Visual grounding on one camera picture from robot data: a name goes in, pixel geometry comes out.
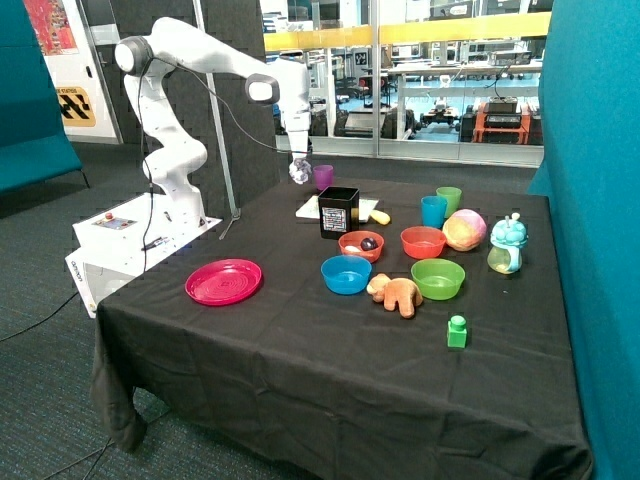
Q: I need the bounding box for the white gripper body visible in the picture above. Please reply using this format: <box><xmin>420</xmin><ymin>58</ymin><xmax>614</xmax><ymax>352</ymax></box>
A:
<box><xmin>284</xmin><ymin>113</ymin><xmax>311</xmax><ymax>156</ymax></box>

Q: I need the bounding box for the paper ball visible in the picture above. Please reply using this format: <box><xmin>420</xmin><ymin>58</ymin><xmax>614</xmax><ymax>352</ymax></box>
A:
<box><xmin>289</xmin><ymin>158</ymin><xmax>313</xmax><ymax>185</ymax></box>

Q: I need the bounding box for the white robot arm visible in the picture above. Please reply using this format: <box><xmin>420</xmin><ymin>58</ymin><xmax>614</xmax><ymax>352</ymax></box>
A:
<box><xmin>115</xmin><ymin>17</ymin><xmax>312</xmax><ymax>228</ymax></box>

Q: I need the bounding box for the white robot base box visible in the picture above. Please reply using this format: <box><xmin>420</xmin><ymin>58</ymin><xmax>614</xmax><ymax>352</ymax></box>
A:
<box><xmin>65</xmin><ymin>193</ymin><xmax>221</xmax><ymax>318</ymax></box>

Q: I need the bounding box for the purple plastic cup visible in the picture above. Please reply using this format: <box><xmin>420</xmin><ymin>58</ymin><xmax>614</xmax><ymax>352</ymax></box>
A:
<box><xmin>313</xmin><ymin>164</ymin><xmax>334</xmax><ymax>191</ymax></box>

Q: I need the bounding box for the green marbled notebook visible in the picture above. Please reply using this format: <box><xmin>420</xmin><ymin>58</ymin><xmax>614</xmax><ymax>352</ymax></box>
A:
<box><xmin>295</xmin><ymin>195</ymin><xmax>379</xmax><ymax>223</ymax></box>

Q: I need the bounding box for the black square bin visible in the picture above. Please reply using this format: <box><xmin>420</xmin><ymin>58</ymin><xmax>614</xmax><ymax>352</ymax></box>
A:
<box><xmin>318</xmin><ymin>186</ymin><xmax>360</xmax><ymax>240</ymax></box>

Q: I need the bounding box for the yellow toy lemon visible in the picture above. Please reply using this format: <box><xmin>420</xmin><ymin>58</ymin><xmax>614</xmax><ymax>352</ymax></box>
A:
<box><xmin>370</xmin><ymin>209</ymin><xmax>391</xmax><ymax>225</ymax></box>

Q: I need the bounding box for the orange bowl with fruit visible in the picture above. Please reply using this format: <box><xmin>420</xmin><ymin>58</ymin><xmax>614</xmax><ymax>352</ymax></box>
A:
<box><xmin>338</xmin><ymin>230</ymin><xmax>385</xmax><ymax>263</ymax></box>

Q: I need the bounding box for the purple toy plum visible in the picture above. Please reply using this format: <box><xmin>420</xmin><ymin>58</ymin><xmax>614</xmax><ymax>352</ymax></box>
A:
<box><xmin>360</xmin><ymin>237</ymin><xmax>379</xmax><ymax>252</ymax></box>

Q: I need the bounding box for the blue plastic bowl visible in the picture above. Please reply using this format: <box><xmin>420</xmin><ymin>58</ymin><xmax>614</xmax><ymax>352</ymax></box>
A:
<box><xmin>321</xmin><ymin>255</ymin><xmax>372</xmax><ymax>295</ymax></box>

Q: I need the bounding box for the blue plastic cup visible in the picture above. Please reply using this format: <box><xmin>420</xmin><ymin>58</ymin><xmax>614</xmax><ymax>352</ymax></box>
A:
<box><xmin>421</xmin><ymin>195</ymin><xmax>448</xmax><ymax>229</ymax></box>

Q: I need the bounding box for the orange empty bowl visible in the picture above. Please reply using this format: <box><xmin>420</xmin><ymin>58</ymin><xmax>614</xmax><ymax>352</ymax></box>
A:
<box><xmin>400</xmin><ymin>226</ymin><xmax>446</xmax><ymax>260</ymax></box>

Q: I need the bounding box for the pink plastic plate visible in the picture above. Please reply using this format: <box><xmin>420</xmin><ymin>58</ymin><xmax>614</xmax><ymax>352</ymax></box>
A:
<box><xmin>185</xmin><ymin>259</ymin><xmax>263</xmax><ymax>306</ymax></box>

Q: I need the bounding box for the green plastic cup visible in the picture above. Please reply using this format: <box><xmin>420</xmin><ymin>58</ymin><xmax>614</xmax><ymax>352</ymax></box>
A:
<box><xmin>436</xmin><ymin>186</ymin><xmax>462</xmax><ymax>219</ymax></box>

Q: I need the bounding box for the brown plush toy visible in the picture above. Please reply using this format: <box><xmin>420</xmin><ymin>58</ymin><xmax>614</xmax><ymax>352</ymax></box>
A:
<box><xmin>366</xmin><ymin>274</ymin><xmax>423</xmax><ymax>319</ymax></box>

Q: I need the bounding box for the pink yellow soft ball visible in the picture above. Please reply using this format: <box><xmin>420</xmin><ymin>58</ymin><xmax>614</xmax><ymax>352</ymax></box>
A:
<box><xmin>442</xmin><ymin>209</ymin><xmax>487</xmax><ymax>252</ymax></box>

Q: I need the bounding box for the black tablecloth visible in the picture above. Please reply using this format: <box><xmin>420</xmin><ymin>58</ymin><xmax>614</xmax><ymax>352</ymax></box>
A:
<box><xmin>91</xmin><ymin>184</ymin><xmax>594</xmax><ymax>479</ymax></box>

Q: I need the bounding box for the green plastic bowl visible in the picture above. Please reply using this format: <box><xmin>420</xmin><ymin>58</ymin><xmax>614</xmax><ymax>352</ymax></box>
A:
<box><xmin>411</xmin><ymin>258</ymin><xmax>466</xmax><ymax>301</ymax></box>

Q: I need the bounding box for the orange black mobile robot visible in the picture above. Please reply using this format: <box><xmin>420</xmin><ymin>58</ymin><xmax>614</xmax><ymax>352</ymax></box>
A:
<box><xmin>472</xmin><ymin>97</ymin><xmax>531</xmax><ymax>145</ymax></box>

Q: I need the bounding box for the blue sippy cup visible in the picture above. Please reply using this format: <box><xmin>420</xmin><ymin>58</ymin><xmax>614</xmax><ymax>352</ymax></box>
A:
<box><xmin>487</xmin><ymin>212</ymin><xmax>528</xmax><ymax>275</ymax></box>

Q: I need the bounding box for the yellow black warning sign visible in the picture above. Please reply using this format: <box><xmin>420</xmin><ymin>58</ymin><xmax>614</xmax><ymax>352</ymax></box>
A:
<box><xmin>56</xmin><ymin>86</ymin><xmax>96</xmax><ymax>128</ymax></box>

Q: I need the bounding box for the green toy block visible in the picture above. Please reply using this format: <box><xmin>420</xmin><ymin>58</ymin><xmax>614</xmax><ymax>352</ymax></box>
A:
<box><xmin>447</xmin><ymin>315</ymin><xmax>468</xmax><ymax>349</ymax></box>

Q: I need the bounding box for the teal sofa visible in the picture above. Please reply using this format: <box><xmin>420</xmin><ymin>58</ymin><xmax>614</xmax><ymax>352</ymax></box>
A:
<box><xmin>0</xmin><ymin>0</ymin><xmax>83</xmax><ymax>194</ymax></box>

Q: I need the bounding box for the teal partition panel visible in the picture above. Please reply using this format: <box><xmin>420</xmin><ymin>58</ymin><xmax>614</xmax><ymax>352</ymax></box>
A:
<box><xmin>530</xmin><ymin>1</ymin><xmax>639</xmax><ymax>479</ymax></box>

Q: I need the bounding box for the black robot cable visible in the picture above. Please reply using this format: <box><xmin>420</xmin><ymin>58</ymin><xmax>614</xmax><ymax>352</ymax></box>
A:
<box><xmin>137</xmin><ymin>57</ymin><xmax>301</xmax><ymax>274</ymax></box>

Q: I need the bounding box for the red wall poster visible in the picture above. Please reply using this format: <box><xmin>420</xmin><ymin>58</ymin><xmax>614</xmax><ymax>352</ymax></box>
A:
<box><xmin>23</xmin><ymin>0</ymin><xmax>78</xmax><ymax>56</ymax></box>

